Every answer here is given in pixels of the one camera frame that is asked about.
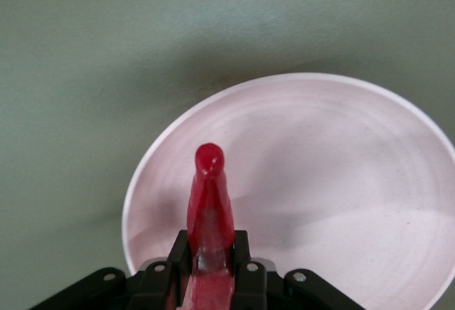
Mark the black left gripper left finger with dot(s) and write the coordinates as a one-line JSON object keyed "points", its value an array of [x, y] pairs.
{"points": [[153, 281]]}

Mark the pink plate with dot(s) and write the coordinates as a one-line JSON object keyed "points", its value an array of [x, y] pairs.
{"points": [[337, 182]]}

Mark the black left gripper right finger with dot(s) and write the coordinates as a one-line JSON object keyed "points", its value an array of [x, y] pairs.
{"points": [[256, 285]]}

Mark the red chili pepper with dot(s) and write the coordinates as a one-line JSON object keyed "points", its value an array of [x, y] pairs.
{"points": [[209, 200]]}

